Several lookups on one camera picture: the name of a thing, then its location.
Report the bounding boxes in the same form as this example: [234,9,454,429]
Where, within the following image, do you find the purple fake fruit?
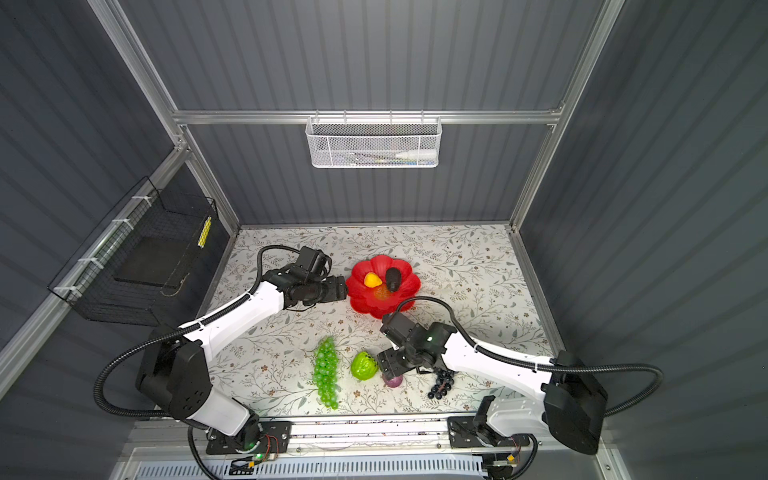
[382,376,403,388]

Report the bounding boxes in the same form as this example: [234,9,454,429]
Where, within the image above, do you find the dark purple fake grapes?
[427,369,455,400]

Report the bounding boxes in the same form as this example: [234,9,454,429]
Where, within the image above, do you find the green fake custard apple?
[350,351,379,381]

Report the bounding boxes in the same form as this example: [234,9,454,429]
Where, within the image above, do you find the red flower-shaped fruit bowl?
[346,255,421,320]

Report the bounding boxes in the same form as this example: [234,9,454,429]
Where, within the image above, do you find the yellow fake lemon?
[363,271,384,289]

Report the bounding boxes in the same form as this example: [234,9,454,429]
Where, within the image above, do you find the dark fake avocado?
[385,267,402,293]

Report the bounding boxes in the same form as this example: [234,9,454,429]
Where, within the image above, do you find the green fake grapes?
[313,337,339,410]

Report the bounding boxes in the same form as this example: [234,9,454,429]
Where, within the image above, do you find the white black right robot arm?
[377,314,608,455]

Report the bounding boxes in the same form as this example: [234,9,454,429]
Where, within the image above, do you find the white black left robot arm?
[136,268,347,443]

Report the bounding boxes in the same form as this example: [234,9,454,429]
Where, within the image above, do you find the white marker pen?
[395,149,438,163]

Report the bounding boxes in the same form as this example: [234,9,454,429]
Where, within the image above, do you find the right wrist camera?
[380,312,417,347]

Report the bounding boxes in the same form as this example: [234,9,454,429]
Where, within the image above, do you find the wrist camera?
[295,246,332,278]
[380,312,417,347]

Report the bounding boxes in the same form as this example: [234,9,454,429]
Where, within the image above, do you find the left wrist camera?
[295,246,332,278]

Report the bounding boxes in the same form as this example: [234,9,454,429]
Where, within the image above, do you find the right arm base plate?
[447,415,531,449]

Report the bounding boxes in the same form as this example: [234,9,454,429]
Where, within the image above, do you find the white wire mesh basket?
[305,117,443,169]

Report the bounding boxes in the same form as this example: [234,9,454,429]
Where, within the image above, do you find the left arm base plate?
[205,420,293,457]

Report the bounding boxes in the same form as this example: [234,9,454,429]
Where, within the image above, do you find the black wire basket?
[48,177,218,327]

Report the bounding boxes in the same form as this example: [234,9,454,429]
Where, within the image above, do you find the aluminium front rail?
[125,410,607,460]

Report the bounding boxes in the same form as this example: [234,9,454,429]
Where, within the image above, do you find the left black corrugated cable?
[92,244,301,419]

